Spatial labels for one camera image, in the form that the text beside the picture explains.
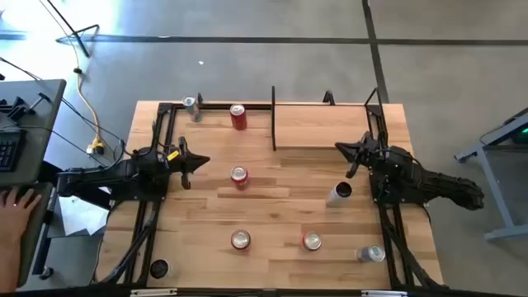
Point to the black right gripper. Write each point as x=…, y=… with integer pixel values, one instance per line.
x=369, y=152

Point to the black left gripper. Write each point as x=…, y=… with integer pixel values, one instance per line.
x=185, y=181

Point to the red Fanta can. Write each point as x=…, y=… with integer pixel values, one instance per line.
x=312, y=241
x=239, y=175

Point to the blue and silver slim can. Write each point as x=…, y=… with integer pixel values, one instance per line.
x=193, y=112
x=373, y=253

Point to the red Coca-Cola can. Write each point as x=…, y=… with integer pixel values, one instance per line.
x=238, y=119
x=240, y=239

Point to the person's forearm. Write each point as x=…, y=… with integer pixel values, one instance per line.
x=8, y=268

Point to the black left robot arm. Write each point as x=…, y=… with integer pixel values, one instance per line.
x=123, y=177

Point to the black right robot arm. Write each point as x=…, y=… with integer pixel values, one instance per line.
x=433, y=181

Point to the black table clamp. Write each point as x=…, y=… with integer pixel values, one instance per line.
x=328, y=98
x=200, y=100

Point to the white paper sheet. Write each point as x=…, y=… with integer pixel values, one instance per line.
x=82, y=214

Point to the grey desk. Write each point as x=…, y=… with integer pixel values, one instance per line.
x=37, y=136

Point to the black tripod stand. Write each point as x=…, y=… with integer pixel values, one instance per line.
x=77, y=41

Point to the blue-legged workbench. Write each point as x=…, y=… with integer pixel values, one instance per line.
x=509, y=233

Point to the person's hand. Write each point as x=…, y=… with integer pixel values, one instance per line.
x=16, y=210

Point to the black keyboard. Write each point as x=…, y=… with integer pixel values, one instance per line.
x=8, y=152

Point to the wooden shelf with black frame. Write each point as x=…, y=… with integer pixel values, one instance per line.
x=321, y=128

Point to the black aluminium rig frame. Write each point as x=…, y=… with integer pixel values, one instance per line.
x=214, y=106

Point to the silver metal bracket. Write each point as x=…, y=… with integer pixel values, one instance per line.
x=383, y=293
x=152, y=292

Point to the black desk clamp mount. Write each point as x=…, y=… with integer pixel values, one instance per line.
x=16, y=108

